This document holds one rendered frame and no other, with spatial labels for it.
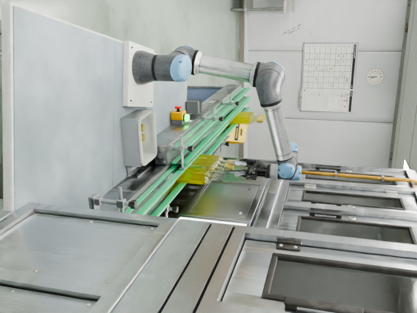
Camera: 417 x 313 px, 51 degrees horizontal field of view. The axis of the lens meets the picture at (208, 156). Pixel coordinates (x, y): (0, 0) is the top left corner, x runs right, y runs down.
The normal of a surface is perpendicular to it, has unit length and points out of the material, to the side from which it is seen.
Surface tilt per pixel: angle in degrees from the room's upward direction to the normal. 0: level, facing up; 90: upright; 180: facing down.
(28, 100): 0
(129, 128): 90
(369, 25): 90
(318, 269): 90
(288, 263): 90
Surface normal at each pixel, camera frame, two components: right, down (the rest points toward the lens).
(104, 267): -0.03, -0.95
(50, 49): 0.96, 0.07
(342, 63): -0.27, 0.31
